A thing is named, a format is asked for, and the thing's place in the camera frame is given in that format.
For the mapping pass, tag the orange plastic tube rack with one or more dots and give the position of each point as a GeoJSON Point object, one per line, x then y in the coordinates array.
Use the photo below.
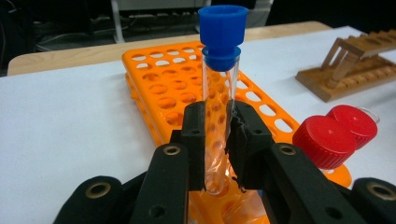
{"type": "Point", "coordinates": [134, 81]}

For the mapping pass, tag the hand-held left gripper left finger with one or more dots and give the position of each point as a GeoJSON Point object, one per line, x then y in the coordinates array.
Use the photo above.
{"type": "Point", "coordinates": [195, 140]}

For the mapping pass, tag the blue-capped glass test tube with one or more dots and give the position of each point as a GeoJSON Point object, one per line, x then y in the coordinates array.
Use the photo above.
{"type": "Point", "coordinates": [222, 28]}

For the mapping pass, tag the wooden test tube rack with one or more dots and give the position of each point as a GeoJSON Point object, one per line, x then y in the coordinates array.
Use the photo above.
{"type": "Point", "coordinates": [314, 85]}

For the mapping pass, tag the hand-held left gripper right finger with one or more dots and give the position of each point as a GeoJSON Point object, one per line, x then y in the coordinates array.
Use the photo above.
{"type": "Point", "coordinates": [249, 149]}

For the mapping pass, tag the red-capped plastic tube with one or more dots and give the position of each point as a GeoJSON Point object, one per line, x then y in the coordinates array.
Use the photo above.
{"type": "Point", "coordinates": [358, 123]}
{"type": "Point", "coordinates": [323, 141]}

